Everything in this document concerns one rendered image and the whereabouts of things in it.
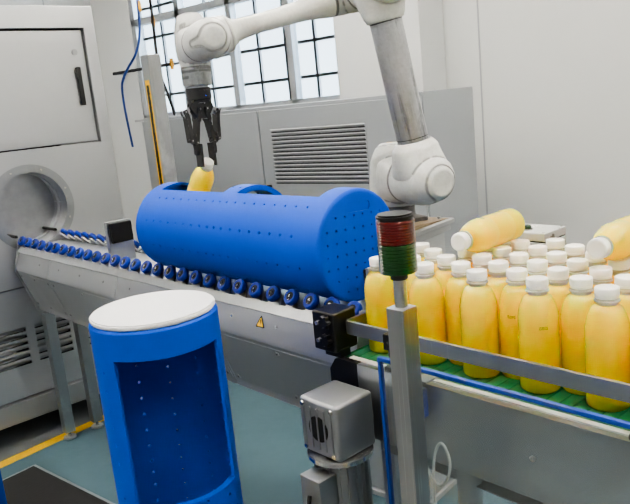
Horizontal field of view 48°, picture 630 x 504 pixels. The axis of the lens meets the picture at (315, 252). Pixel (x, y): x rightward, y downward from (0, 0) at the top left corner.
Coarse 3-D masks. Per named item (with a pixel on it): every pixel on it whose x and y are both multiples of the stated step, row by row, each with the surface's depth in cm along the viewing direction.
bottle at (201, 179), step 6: (198, 168) 218; (192, 174) 219; (198, 174) 217; (204, 174) 217; (210, 174) 218; (192, 180) 219; (198, 180) 218; (204, 180) 218; (210, 180) 219; (192, 186) 220; (198, 186) 219; (204, 186) 219; (210, 186) 221
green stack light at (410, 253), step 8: (384, 248) 115; (392, 248) 114; (400, 248) 114; (408, 248) 115; (416, 248) 117; (384, 256) 116; (392, 256) 115; (400, 256) 114; (408, 256) 115; (416, 256) 117; (384, 264) 116; (392, 264) 115; (400, 264) 115; (408, 264) 115; (416, 264) 117; (384, 272) 116; (392, 272) 115; (400, 272) 115; (408, 272) 115
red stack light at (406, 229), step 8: (376, 224) 116; (384, 224) 114; (392, 224) 114; (400, 224) 113; (408, 224) 114; (384, 232) 114; (392, 232) 114; (400, 232) 114; (408, 232) 114; (384, 240) 115; (392, 240) 114; (400, 240) 114; (408, 240) 114
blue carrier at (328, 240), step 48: (192, 192) 214; (240, 192) 199; (336, 192) 172; (144, 240) 227; (192, 240) 206; (240, 240) 188; (288, 240) 174; (336, 240) 170; (288, 288) 186; (336, 288) 171
